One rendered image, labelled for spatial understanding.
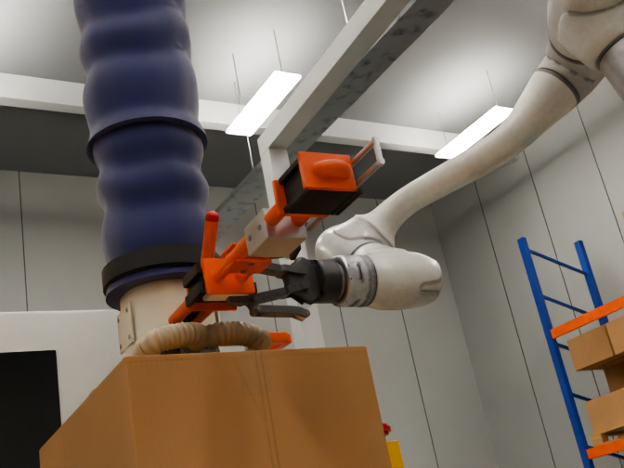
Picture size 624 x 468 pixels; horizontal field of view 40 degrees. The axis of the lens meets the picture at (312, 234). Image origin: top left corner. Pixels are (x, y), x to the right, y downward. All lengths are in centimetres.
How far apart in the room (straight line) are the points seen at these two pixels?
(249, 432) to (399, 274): 40
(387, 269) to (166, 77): 59
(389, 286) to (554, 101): 45
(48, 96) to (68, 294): 261
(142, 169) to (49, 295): 932
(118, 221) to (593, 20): 89
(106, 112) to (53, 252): 946
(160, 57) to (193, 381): 74
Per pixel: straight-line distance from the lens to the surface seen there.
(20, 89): 963
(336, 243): 163
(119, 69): 175
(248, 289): 137
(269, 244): 120
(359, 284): 146
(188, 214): 162
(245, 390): 130
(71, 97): 975
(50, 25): 906
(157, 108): 170
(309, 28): 953
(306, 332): 462
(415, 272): 151
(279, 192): 113
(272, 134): 499
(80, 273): 1114
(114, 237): 162
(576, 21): 151
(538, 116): 162
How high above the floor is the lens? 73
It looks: 22 degrees up
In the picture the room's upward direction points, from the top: 11 degrees counter-clockwise
